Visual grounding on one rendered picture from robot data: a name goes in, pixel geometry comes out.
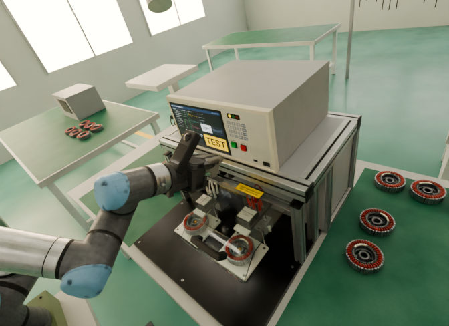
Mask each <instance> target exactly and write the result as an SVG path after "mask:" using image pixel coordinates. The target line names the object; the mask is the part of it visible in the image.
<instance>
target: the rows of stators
mask: <svg viewBox="0 0 449 326"><path fill-rule="evenodd" d="M384 179H385V180H384ZM383 180H384V181H383ZM374 184H375V186H376V187H377V188H379V189H380V190H381V191H384V192H385V191H386V192H389V193H397V192H401V191H402V190H403V189H404V187H405V185H406V179H405V178H404V177H403V176H402V175H401V174H399V173H397V172H393V171H387V170H386V171H381V172H378V173H377V174H376V175H375V178H374ZM421 188H422V190H419V189H421ZM433 192H434V193H433ZM409 193H410V195H411V196H412V198H414V199H416V200H418V201H419V202H422V203H423V202H424V204H426V203H427V204H440V203H441V202H443V201H444V199H445V197H446V189H444V187H443V186H441V184H438V183H436V182H433V181H430V180H415V181H413V183H411V185H410V189H409Z"/></svg>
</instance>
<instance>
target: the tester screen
mask: <svg viewBox="0 0 449 326"><path fill-rule="evenodd" d="M171 106H172V109H173V112H174V115H175V117H176V120H177V122H178V126H179V128H180V131H181V133H182V135H183V134H184V132H185V128H186V129H188V130H193V131H195V132H197V133H199V134H200V135H201V140H204V144H203V143H201V142H199V144H201V145H203V146H207V145H206V141H205V138H204V134H206V135H209V136H214V137H217V138H221V139H224V140H226V138H225V133H224V136H220V135H217V134H212V133H209V132H205V131H202V127H201V125H200V124H206V125H209V126H214V127H217V128H222V129H223V126H222V122H221V118H220V114H219V113H217V112H210V111H206V110H200V109H196V108H189V107H185V106H178V105H174V104H171ZM223 132H224V130H223ZM208 147H210V148H213V147H211V146H208ZM214 149H216V150H220V149H218V148H214ZM220 151H223V152H226V151H224V150H220ZM226 153H229V151H228V152H226Z"/></svg>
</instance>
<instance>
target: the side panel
mask: <svg viewBox="0 0 449 326"><path fill-rule="evenodd" d="M360 128H361V126H360V127H359V129H358V131H357V132H356V133H355V135H354V136H353V138H352V139H351V140H350V142H349V144H348V145H347V146H346V147H345V149H344V151H343V152H342V153H341V155H340V156H339V158H338V159H337V161H336V162H335V164H334V165H333V166H332V168H331V170H330V171H329V172H328V173H327V186H326V206H325V230H324V231H325V233H328V232H329V230H330V228H331V226H332V225H333V223H334V221H335V219H336V218H337V216H338V214H339V212H340V210H341V209H342V207H343V205H344V204H345V201H346V200H347V198H348V196H349V195H350V193H351V190H353V183H354V177H355V167H356V160H357V150H358V144H359V133H360Z"/></svg>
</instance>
